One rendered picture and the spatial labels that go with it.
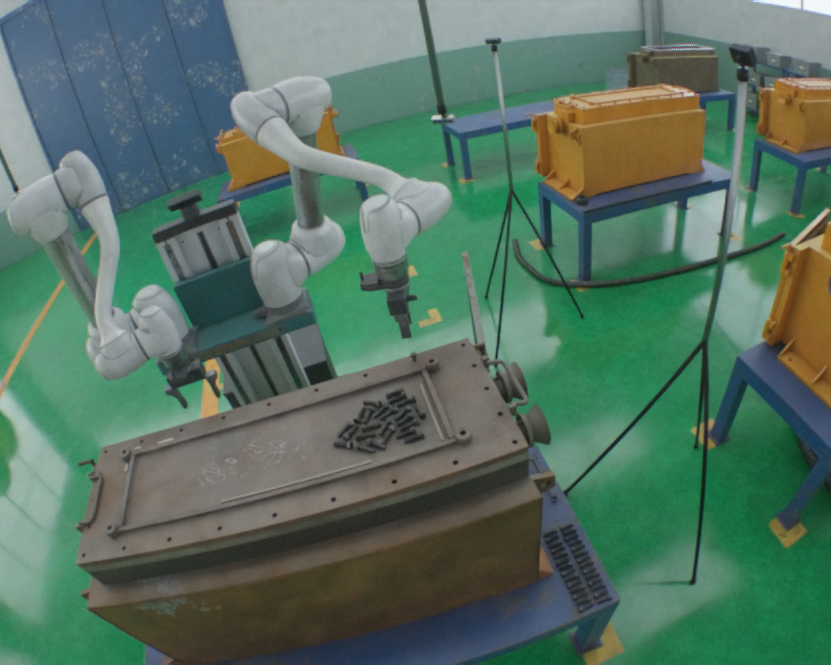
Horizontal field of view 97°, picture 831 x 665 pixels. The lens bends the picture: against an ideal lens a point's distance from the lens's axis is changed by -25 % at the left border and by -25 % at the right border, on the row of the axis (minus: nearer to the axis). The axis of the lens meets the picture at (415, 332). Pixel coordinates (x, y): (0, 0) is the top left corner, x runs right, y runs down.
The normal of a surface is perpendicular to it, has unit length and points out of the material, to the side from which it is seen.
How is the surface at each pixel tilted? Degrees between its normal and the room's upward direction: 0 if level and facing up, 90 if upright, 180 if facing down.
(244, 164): 90
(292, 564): 0
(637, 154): 90
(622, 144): 90
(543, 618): 0
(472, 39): 90
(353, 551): 0
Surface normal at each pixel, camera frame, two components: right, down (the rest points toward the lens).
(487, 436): -0.18, -0.77
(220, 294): 0.29, 0.56
